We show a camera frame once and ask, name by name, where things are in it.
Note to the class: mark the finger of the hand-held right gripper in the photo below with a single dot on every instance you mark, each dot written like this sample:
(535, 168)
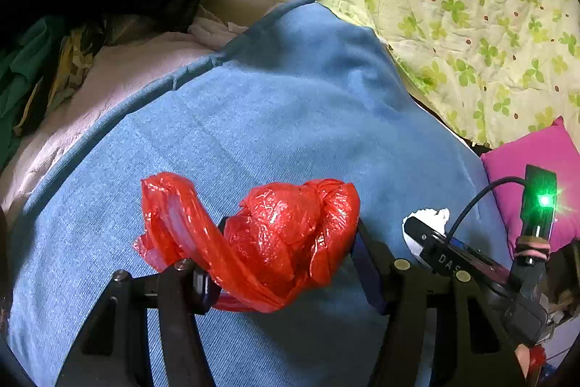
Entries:
(414, 230)

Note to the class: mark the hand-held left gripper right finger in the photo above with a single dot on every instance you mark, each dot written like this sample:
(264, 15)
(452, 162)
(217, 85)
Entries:
(367, 273)

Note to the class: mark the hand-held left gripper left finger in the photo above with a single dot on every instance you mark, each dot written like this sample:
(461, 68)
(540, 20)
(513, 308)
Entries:
(181, 278)

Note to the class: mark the white paper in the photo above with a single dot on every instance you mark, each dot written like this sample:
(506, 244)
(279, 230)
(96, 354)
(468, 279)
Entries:
(430, 217)

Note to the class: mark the red plastic bag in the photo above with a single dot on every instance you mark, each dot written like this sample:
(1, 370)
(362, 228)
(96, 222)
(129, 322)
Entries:
(281, 233)

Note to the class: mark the magenta pillow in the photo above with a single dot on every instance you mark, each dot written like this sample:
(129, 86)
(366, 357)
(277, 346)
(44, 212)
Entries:
(562, 142)

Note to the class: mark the blue knit blanket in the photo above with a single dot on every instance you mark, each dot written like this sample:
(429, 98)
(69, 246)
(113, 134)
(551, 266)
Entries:
(272, 97)

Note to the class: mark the pale pink fleece blanket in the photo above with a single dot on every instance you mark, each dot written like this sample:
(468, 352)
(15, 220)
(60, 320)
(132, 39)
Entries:
(136, 69)

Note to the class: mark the green clover print quilt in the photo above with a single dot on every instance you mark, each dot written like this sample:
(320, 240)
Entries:
(453, 6)

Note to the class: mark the yellow camouflage cloth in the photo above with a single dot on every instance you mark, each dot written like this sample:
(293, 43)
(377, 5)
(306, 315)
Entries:
(72, 65)

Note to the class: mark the green cloth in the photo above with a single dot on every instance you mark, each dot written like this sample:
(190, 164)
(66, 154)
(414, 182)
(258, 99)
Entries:
(22, 74)

